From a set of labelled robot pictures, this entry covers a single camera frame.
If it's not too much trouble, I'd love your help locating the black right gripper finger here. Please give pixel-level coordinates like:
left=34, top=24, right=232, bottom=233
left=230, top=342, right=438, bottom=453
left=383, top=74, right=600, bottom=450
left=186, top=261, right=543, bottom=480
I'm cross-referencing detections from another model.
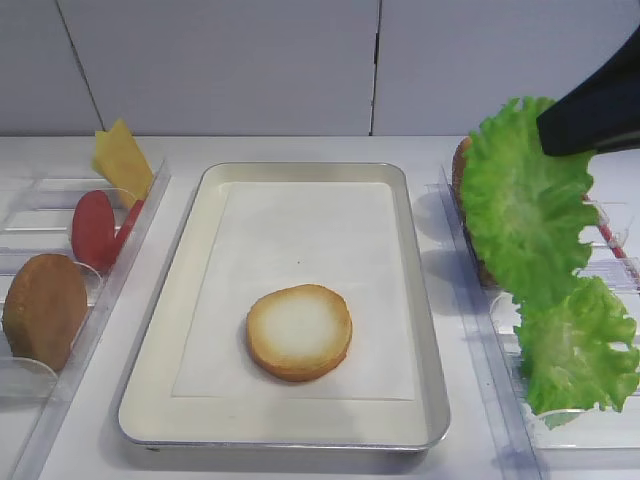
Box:
left=536, top=31, right=639, bottom=156

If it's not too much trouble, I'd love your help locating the green lettuce leaf front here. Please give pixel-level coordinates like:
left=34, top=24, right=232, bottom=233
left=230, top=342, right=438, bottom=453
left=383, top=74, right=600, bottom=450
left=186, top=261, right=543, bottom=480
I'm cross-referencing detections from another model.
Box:
left=460, top=97, right=599, bottom=309

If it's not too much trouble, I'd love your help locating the green lettuce leaf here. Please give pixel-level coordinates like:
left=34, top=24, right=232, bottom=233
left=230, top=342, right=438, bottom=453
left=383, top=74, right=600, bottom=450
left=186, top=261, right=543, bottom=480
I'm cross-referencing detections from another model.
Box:
left=460, top=97, right=599, bottom=309
left=514, top=277, right=639, bottom=416

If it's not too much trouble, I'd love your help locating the meat patty left upright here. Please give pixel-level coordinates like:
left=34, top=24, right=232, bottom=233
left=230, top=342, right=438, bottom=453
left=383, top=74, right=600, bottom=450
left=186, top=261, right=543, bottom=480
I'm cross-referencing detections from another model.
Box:
left=477, top=259, right=499, bottom=288

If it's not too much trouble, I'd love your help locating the green lettuce leaf rear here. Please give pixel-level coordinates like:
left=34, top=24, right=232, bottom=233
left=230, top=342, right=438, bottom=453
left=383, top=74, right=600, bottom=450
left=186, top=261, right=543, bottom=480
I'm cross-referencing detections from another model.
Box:
left=514, top=277, right=639, bottom=416

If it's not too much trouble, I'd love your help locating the red tomato slice rear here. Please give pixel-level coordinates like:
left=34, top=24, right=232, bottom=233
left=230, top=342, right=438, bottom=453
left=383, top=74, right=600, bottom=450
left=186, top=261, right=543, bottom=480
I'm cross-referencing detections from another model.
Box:
left=111, top=200, right=144, bottom=262

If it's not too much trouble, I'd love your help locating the red tomato slice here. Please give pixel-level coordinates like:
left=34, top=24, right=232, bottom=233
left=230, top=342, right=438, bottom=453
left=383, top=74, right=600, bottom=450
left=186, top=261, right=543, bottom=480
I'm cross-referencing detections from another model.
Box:
left=71, top=190, right=115, bottom=272
left=111, top=200, right=144, bottom=262

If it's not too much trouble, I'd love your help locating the yellow cheese slice front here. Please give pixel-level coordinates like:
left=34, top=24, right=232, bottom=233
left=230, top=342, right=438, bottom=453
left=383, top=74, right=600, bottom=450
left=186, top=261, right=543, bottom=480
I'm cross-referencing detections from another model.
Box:
left=104, top=118, right=154, bottom=200

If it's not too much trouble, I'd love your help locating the yellow cheese slice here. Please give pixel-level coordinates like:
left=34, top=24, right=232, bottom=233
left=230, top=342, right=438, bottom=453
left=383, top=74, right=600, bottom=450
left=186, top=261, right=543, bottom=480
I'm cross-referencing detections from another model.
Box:
left=92, top=131, right=137, bottom=209
left=104, top=118, right=154, bottom=200

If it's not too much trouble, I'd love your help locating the yellow cheese slice rear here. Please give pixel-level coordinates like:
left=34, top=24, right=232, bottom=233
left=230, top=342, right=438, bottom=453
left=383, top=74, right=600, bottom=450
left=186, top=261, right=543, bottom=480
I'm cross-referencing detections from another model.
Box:
left=92, top=131, right=137, bottom=209

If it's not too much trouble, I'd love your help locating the red tomato slice front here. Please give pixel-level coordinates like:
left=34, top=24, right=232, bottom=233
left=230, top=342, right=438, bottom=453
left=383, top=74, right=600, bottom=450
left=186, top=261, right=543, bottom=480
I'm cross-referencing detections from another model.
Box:
left=71, top=190, right=115, bottom=272

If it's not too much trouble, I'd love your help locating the golden bun left upright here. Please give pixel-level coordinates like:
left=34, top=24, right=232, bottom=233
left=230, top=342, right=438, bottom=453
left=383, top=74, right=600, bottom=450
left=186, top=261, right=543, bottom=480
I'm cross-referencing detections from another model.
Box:
left=452, top=136, right=472, bottom=205

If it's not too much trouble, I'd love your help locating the white parchment paper sheet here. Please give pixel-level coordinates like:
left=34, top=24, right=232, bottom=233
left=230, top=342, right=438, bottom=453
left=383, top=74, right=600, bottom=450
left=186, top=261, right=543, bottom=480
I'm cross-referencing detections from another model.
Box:
left=173, top=182, right=415, bottom=400

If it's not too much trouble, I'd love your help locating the metal baking tray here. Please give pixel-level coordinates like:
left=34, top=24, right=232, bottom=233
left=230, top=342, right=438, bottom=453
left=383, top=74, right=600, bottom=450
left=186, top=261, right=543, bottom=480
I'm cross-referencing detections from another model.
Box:
left=118, top=162, right=450, bottom=451

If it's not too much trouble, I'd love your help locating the toasted bun bottom slice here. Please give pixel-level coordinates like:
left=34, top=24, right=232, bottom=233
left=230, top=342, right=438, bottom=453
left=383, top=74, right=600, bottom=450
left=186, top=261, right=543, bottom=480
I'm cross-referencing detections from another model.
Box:
left=246, top=284, right=353, bottom=382

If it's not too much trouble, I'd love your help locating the clear acrylic left rack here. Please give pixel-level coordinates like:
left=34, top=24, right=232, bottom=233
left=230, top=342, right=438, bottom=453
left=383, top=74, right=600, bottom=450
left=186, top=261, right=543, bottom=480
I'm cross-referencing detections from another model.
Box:
left=1, top=164, right=170, bottom=479

